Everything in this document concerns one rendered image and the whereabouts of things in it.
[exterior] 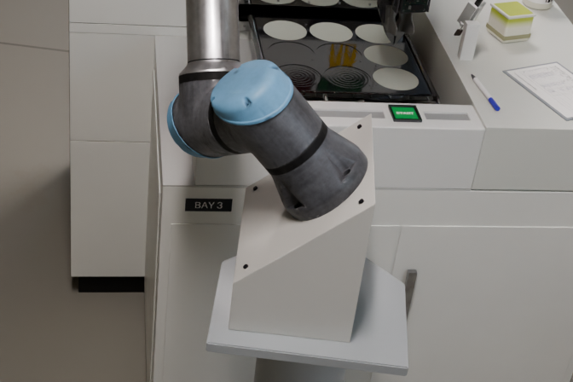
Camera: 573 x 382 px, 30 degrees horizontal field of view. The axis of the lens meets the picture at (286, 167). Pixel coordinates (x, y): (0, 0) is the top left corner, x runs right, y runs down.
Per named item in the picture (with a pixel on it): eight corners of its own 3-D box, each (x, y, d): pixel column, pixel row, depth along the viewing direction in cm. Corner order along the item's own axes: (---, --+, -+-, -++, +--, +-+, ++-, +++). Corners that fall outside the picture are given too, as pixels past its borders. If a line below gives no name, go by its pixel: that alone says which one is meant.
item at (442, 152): (191, 158, 211) (194, 96, 204) (459, 163, 220) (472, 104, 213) (193, 185, 204) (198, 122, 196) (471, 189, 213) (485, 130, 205)
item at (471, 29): (450, 47, 232) (462, -9, 225) (467, 48, 233) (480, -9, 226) (457, 60, 227) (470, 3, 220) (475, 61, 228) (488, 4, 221)
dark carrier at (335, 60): (254, 19, 250) (254, 16, 250) (396, 24, 256) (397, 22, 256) (271, 92, 222) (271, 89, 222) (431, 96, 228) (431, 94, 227)
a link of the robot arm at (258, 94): (296, 167, 158) (240, 101, 152) (242, 172, 169) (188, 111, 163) (336, 111, 163) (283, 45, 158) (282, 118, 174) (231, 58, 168)
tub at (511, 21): (483, 30, 242) (489, 2, 238) (511, 26, 245) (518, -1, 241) (502, 44, 236) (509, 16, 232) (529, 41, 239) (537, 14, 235)
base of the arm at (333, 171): (373, 182, 161) (336, 136, 157) (293, 235, 165) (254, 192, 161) (361, 137, 174) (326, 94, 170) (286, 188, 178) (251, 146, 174)
